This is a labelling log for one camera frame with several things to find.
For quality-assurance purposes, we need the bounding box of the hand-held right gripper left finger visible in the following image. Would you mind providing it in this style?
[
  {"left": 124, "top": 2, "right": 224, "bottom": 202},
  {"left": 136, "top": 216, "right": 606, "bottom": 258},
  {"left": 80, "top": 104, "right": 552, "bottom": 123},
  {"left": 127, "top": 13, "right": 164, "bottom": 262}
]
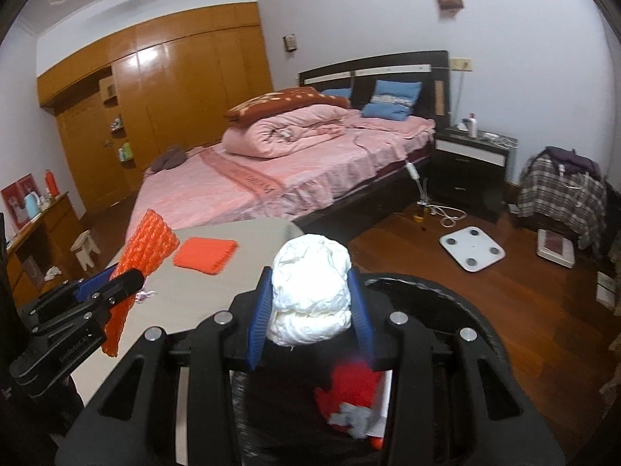
[{"left": 56, "top": 267, "right": 272, "bottom": 466}]

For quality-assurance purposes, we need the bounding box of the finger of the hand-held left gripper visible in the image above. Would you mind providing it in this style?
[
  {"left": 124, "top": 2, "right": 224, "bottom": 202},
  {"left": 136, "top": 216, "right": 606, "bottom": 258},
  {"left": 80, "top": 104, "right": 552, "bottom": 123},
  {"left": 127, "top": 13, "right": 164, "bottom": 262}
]
[
  {"left": 17, "top": 264, "right": 120, "bottom": 323},
  {"left": 29, "top": 268, "right": 146, "bottom": 345}
]

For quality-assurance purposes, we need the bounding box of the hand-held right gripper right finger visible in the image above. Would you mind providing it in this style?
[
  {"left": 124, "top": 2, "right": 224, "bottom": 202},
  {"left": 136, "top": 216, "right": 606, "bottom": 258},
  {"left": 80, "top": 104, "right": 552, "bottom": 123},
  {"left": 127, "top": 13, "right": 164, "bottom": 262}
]
[{"left": 345, "top": 268, "right": 566, "bottom": 466}]

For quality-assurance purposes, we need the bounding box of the orange knitted cloth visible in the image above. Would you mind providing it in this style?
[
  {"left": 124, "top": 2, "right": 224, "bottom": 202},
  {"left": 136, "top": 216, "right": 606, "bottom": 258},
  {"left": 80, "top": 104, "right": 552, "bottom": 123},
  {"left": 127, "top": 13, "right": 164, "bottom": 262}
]
[
  {"left": 101, "top": 209, "right": 180, "bottom": 359},
  {"left": 173, "top": 237, "right": 239, "bottom": 275}
]

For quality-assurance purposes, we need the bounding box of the white paper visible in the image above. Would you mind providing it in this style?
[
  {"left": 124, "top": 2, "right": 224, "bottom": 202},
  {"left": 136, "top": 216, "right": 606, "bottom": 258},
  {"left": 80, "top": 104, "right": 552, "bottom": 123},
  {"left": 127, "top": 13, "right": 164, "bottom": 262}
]
[{"left": 264, "top": 234, "right": 353, "bottom": 349}]

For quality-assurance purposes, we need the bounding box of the red cloth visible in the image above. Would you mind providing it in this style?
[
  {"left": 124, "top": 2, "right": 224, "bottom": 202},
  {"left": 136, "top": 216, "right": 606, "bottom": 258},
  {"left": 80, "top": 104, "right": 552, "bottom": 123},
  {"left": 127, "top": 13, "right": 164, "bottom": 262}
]
[{"left": 314, "top": 356, "right": 389, "bottom": 450}]

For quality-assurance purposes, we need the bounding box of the bin with black bag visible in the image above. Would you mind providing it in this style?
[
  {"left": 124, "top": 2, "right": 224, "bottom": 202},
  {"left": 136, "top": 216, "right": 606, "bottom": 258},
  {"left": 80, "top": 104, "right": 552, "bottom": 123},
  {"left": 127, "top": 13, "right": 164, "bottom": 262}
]
[{"left": 228, "top": 272, "right": 529, "bottom": 466}]

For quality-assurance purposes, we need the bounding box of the person's left forearm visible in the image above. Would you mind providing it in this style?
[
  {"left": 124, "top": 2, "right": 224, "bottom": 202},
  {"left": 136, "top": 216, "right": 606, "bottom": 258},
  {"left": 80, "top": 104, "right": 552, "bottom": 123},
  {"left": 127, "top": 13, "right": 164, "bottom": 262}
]
[{"left": 29, "top": 371, "right": 87, "bottom": 442}]

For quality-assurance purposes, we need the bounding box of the small white stool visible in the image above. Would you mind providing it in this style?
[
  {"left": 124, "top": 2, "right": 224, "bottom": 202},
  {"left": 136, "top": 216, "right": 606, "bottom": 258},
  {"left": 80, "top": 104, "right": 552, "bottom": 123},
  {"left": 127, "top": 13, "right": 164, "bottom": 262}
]
[{"left": 70, "top": 230, "right": 102, "bottom": 269}]

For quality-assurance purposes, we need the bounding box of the wooden desk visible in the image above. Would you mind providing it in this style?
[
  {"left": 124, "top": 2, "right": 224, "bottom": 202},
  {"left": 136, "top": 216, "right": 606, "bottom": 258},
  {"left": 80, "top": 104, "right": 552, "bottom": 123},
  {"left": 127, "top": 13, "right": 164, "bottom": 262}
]
[{"left": 0, "top": 191, "right": 85, "bottom": 311}]

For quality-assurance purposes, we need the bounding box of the bed with pink sheet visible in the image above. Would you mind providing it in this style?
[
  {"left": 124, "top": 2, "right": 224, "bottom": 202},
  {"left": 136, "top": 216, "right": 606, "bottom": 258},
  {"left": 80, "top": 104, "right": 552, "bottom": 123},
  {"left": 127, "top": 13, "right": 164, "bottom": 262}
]
[{"left": 130, "top": 107, "right": 435, "bottom": 234}]

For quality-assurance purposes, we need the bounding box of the white bathroom scale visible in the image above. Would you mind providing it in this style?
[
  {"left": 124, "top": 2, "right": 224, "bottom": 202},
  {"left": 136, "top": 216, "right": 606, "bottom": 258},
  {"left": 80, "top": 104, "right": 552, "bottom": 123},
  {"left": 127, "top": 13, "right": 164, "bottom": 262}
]
[{"left": 439, "top": 226, "right": 506, "bottom": 273}]

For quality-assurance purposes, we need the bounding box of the black white nightstand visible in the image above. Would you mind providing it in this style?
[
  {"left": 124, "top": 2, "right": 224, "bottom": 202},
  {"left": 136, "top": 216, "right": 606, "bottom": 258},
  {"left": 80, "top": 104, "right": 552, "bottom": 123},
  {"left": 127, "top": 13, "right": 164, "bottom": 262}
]
[{"left": 427, "top": 127, "right": 519, "bottom": 224}]

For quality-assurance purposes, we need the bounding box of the folded pink quilt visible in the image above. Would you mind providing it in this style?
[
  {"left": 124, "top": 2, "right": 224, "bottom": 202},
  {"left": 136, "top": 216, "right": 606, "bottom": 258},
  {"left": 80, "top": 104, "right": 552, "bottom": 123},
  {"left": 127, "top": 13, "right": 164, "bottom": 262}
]
[{"left": 222, "top": 105, "right": 347, "bottom": 158}]

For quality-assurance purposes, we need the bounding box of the flat white box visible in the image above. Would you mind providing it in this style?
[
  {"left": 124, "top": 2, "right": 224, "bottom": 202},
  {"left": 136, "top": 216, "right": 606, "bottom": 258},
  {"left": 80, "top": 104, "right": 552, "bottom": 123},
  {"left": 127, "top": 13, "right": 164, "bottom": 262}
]
[{"left": 536, "top": 229, "right": 576, "bottom": 268}]

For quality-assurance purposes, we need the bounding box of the wooden wardrobe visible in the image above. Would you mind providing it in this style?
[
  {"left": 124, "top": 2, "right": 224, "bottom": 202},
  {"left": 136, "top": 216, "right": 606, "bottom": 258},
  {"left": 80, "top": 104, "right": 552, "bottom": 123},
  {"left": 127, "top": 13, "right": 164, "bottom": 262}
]
[{"left": 36, "top": 1, "right": 273, "bottom": 214}]

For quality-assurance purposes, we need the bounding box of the large blue pillow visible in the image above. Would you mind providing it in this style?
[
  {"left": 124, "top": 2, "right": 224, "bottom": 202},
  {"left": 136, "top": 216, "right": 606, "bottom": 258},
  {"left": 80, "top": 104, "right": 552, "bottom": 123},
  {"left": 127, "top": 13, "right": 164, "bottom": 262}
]
[{"left": 361, "top": 80, "right": 422, "bottom": 122}]

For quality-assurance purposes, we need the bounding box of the folded brown patterned blanket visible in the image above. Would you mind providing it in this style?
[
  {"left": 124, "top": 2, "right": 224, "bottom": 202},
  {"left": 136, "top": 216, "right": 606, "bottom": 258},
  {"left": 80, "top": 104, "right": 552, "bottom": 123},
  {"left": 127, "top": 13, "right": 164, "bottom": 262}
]
[{"left": 224, "top": 87, "right": 351, "bottom": 122}]

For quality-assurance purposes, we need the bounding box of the plaid garment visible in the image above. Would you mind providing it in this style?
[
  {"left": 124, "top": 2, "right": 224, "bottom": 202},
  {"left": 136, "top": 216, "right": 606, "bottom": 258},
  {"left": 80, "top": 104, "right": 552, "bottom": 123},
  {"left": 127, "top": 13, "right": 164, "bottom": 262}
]
[{"left": 517, "top": 148, "right": 609, "bottom": 253}]

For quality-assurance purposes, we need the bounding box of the dark wooden headboard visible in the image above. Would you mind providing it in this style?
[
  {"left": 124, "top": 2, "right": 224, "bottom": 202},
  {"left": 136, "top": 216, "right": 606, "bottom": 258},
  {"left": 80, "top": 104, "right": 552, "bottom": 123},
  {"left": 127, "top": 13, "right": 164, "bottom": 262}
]
[{"left": 298, "top": 51, "right": 451, "bottom": 120}]

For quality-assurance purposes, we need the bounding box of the dark purple garment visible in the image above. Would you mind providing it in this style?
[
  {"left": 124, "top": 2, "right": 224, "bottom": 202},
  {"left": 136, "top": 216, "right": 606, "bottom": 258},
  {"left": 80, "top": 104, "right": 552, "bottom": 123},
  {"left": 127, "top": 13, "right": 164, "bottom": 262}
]
[{"left": 546, "top": 146, "right": 602, "bottom": 176}]

